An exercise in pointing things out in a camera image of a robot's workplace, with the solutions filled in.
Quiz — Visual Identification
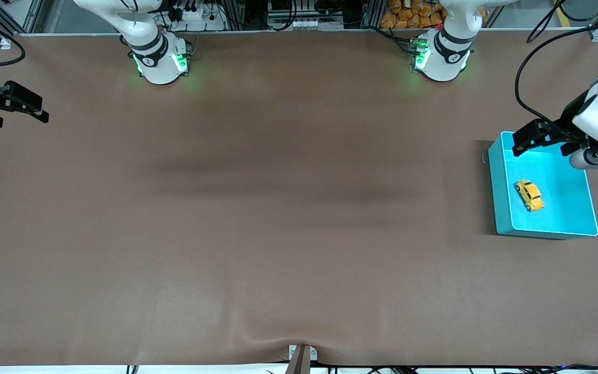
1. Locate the yellow beetle toy car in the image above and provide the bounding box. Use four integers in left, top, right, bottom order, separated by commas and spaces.
515, 179, 545, 212

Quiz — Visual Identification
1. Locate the brown table mat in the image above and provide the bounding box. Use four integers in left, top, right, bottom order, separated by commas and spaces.
0, 30, 598, 367

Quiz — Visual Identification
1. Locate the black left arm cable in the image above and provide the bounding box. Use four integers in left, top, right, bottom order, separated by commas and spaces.
514, 18, 598, 137

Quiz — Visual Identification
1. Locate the grey electronics box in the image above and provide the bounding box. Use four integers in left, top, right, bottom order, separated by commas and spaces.
267, 0, 345, 31

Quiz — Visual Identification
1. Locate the teal plastic bin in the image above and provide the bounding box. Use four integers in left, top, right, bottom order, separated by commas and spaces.
487, 131, 598, 240

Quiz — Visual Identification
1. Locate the metal table clamp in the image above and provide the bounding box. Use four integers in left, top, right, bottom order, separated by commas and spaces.
286, 344, 319, 374

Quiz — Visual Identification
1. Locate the white power strip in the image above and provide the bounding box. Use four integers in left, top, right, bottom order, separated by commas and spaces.
172, 4, 227, 31

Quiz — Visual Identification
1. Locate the thin black cable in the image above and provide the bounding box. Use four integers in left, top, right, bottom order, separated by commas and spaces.
526, 0, 566, 44

